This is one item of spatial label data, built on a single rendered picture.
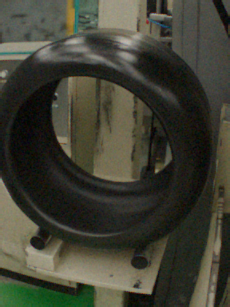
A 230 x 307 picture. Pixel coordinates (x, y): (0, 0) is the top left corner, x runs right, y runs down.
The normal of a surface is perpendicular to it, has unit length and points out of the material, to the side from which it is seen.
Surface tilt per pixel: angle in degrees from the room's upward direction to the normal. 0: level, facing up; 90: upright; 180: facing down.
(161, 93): 82
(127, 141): 90
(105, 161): 90
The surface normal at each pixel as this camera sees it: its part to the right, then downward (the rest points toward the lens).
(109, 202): -0.11, -0.53
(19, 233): -0.23, 0.38
